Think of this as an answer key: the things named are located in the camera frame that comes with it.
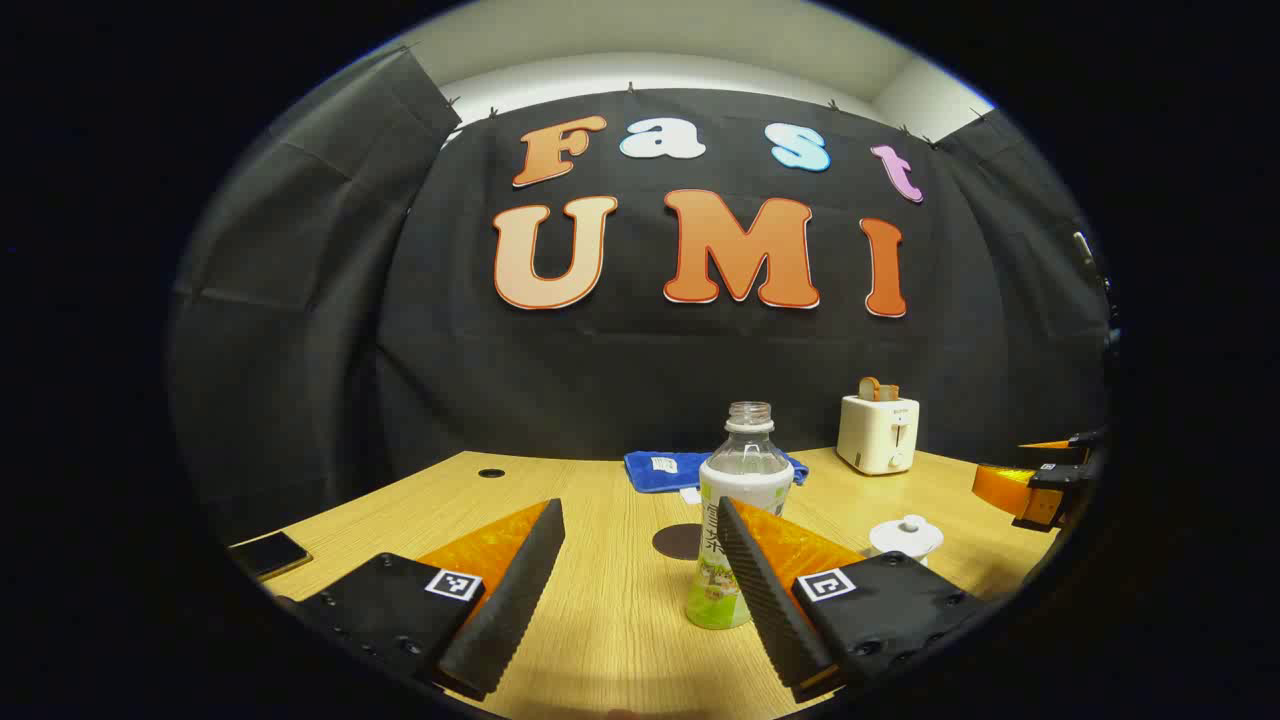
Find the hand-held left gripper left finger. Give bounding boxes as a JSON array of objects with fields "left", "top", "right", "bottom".
[{"left": 275, "top": 498, "right": 567, "bottom": 701}]

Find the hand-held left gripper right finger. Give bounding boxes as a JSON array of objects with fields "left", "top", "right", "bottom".
[{"left": 716, "top": 497, "right": 991, "bottom": 704}]

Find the dark round coaster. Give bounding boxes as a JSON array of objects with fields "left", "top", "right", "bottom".
[{"left": 652, "top": 523, "right": 706, "bottom": 561}]

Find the clear green-label water bottle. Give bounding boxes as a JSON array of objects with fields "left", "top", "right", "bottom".
[{"left": 686, "top": 401, "right": 796, "bottom": 631}]

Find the cream toaster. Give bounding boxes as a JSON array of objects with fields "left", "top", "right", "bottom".
[{"left": 836, "top": 394, "right": 920, "bottom": 476}]

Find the blue cloth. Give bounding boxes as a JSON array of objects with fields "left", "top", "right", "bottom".
[{"left": 624, "top": 450, "right": 809, "bottom": 494}]

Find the black smartphone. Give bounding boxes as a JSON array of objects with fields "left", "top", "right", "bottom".
[{"left": 228, "top": 531, "right": 313, "bottom": 581}]

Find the black backdrop cloth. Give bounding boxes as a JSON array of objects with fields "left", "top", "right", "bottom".
[{"left": 168, "top": 45, "right": 1116, "bottom": 546}]

